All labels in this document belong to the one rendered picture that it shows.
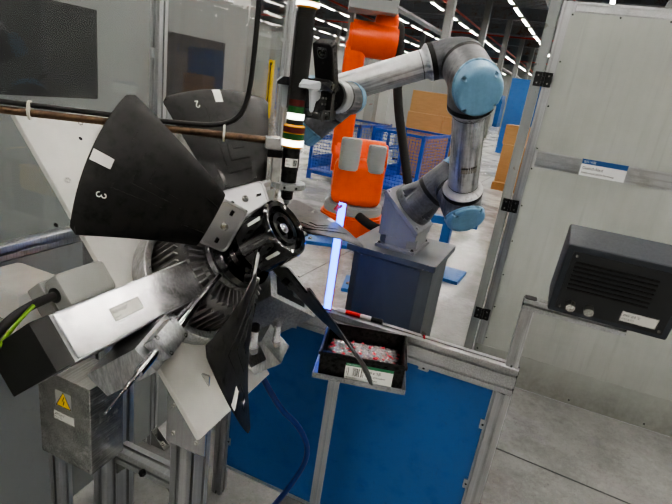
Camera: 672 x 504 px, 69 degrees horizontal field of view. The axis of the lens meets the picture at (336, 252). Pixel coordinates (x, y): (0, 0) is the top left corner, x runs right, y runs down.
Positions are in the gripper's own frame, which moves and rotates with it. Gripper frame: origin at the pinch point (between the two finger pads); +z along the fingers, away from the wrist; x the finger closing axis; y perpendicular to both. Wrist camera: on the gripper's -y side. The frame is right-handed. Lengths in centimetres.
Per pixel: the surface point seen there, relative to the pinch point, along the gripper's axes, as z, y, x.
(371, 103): -1063, 26, 335
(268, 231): 12.2, 26.0, -5.0
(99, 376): 36, 49, 10
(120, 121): 29.8, 9.4, 11.8
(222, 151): 1.9, 15.6, 12.8
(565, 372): -182, 127, -90
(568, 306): -34, 40, -61
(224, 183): 5.0, 21.2, 9.7
